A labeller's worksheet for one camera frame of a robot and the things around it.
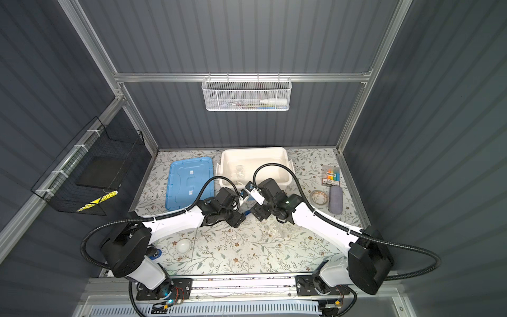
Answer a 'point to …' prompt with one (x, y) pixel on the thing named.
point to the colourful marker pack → (331, 176)
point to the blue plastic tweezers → (247, 212)
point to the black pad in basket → (101, 172)
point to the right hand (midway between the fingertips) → (262, 201)
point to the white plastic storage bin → (251, 158)
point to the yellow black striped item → (97, 201)
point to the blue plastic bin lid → (185, 181)
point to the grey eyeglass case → (336, 199)
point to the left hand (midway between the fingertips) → (239, 212)
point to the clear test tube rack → (286, 230)
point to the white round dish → (183, 246)
